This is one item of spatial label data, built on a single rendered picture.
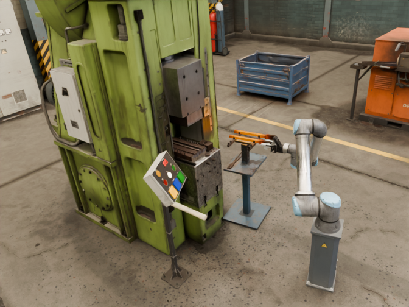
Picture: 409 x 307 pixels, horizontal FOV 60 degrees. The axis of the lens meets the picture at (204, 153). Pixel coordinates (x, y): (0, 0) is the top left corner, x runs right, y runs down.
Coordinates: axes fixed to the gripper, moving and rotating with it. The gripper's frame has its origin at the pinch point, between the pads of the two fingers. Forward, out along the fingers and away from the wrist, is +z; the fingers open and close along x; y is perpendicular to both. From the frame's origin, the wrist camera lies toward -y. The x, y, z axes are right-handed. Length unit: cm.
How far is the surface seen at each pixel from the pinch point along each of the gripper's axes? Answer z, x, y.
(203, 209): 36, -58, 51
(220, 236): 28, -44, 92
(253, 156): 15.8, 12.4, 26.1
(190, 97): 41, -52, -58
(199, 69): 39, -39, -77
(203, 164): 35, -52, 4
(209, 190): 35, -47, 35
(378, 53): -58, 292, -15
